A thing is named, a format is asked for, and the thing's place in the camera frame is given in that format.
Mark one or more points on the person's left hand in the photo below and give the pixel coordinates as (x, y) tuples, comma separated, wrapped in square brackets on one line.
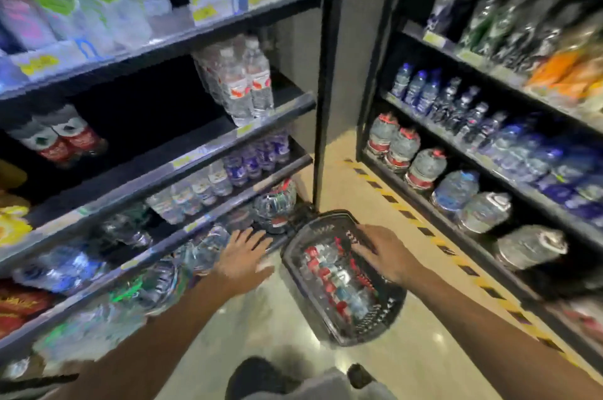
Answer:
[(245, 263)]

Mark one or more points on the person's right hand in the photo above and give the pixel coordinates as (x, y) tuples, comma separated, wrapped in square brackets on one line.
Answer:
[(391, 258)]

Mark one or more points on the black shopping basket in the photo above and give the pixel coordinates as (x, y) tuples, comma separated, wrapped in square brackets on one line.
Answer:
[(381, 315)]

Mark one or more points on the cluster of white cap bottles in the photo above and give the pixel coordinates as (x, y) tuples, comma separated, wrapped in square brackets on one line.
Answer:
[(235, 84)]

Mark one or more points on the black opposite shelf unit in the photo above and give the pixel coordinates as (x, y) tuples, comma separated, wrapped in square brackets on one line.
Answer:
[(384, 60)]

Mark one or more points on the person's right forearm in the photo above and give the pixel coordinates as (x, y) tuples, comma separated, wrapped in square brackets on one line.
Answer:
[(499, 333)]

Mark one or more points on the person's left forearm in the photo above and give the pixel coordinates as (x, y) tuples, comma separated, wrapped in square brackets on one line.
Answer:
[(151, 352)]

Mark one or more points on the row of small clear water bottles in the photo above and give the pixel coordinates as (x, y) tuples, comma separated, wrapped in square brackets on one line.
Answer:
[(188, 192)]

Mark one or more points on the large blue cap water bottle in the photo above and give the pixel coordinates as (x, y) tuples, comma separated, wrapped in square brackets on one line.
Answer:
[(454, 192)]

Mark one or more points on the large red cap water bottle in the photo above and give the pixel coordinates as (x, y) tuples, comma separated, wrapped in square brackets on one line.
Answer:
[(426, 171), (403, 150), (382, 135)]

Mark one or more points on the large white cap water bottle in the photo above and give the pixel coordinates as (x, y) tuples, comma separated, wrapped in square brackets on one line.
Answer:
[(530, 249), (483, 213)]

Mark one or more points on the person's light grey shirt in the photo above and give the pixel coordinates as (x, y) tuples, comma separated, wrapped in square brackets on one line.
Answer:
[(320, 388)]

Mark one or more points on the rows of blue label water bottles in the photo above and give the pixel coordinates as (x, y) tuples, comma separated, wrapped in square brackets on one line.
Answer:
[(542, 164)]

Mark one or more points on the pink label drink bottle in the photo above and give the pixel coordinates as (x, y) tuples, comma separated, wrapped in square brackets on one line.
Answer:
[(23, 18)]

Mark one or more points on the row of red wrapped drink bottles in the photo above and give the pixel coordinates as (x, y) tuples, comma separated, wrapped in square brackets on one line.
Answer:
[(21, 305)]

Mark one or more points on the row of orange juice bottles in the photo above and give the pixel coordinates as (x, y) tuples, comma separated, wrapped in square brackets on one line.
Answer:
[(560, 72)]

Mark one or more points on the row of dark green drink bottles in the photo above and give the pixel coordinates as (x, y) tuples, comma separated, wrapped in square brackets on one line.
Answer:
[(494, 22)]

